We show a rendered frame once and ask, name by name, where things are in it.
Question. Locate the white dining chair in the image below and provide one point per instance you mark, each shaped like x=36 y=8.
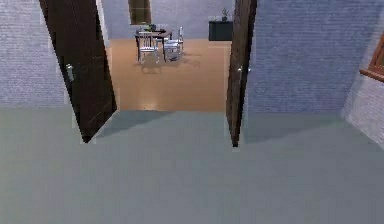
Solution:
x=175 y=45
x=147 y=46

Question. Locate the dark brown room door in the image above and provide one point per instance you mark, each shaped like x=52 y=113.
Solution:
x=238 y=50
x=83 y=66

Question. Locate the dark wooden dining table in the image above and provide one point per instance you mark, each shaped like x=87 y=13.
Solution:
x=156 y=35

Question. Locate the black cabinet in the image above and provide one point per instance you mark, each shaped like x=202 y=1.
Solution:
x=220 y=30

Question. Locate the green item on table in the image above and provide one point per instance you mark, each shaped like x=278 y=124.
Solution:
x=151 y=27

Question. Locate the small potted house plant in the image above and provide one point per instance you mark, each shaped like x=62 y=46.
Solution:
x=224 y=14

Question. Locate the brown framed window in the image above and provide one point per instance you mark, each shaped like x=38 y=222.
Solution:
x=139 y=11
x=376 y=63

